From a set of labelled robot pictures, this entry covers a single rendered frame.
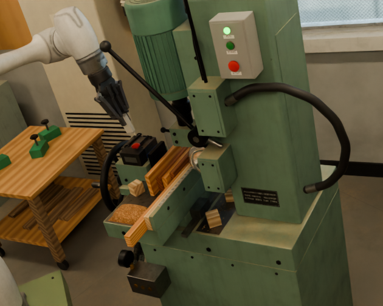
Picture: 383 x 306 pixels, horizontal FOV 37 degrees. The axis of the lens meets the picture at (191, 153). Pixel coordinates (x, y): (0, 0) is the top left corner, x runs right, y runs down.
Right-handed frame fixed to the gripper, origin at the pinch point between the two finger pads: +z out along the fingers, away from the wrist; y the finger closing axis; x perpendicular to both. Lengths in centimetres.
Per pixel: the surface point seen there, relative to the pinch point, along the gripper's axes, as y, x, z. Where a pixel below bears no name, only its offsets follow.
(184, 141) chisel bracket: 4.6, -15.0, 12.7
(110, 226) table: -26.3, 1.3, 22.2
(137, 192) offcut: -11.4, -0.5, 19.9
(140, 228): -28.8, -13.7, 22.4
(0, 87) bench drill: 100, 193, -9
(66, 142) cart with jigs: 67, 121, 27
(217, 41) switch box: -9, -53, -19
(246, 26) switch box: -8, -62, -20
